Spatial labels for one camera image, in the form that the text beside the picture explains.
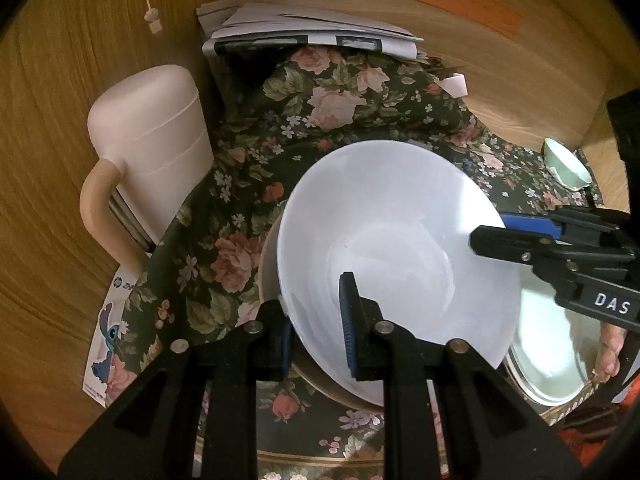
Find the orange sticky note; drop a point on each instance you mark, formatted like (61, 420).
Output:
(465, 2)

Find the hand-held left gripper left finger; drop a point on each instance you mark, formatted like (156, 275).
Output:
(286, 350)

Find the cartoon sticker card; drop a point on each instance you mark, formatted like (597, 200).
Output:
(107, 355)

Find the white bowl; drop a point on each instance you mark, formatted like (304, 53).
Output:
(400, 220)

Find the light green plate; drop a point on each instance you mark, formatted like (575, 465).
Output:
(550, 355)

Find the stack of papers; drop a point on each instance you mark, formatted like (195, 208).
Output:
(300, 27)

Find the person's right hand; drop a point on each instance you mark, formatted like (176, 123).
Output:
(610, 355)

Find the small light green bowl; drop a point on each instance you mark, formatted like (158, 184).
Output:
(565, 165)

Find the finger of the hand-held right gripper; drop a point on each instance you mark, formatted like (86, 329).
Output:
(530, 225)
(510, 242)

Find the brown gold-rimmed plate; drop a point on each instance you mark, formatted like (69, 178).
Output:
(575, 402)

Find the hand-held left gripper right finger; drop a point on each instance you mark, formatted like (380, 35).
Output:
(347, 325)

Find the dark floral tablecloth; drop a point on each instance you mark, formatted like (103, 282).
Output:
(310, 110)

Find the white plate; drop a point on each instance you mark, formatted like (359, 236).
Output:
(267, 270)

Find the small white paper note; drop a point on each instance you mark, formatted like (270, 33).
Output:
(454, 85)

